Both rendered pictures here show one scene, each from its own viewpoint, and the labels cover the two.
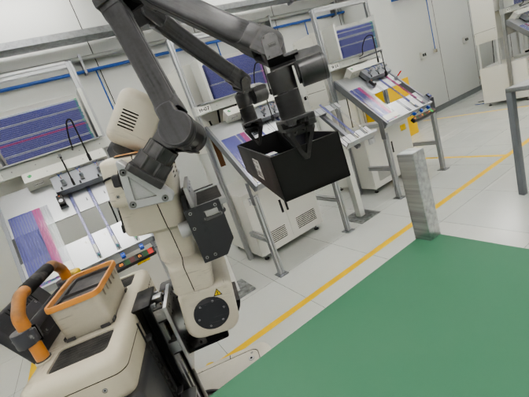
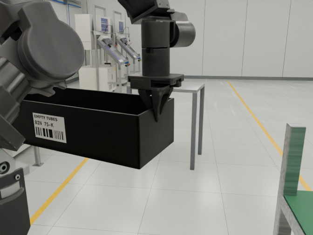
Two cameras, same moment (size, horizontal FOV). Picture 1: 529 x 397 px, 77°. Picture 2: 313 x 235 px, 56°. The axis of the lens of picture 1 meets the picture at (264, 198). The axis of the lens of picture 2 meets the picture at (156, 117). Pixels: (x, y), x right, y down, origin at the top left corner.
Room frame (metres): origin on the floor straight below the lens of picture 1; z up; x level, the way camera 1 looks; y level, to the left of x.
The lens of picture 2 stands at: (0.42, 0.38, 1.27)
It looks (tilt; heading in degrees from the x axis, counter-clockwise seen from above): 15 degrees down; 304
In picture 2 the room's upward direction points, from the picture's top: straight up
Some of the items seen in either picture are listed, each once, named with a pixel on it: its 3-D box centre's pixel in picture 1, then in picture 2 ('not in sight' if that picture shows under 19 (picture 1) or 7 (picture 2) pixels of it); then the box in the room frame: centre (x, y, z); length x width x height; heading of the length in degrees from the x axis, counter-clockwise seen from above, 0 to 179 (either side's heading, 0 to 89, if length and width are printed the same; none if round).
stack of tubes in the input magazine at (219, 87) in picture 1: (234, 76); not in sight; (2.95, -0.10, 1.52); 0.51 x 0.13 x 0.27; 117
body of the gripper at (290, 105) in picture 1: (290, 108); (155, 65); (0.76, -0.12, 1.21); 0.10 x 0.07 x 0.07; 8
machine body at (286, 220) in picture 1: (267, 209); not in sight; (3.03, 0.01, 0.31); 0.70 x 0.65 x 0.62; 117
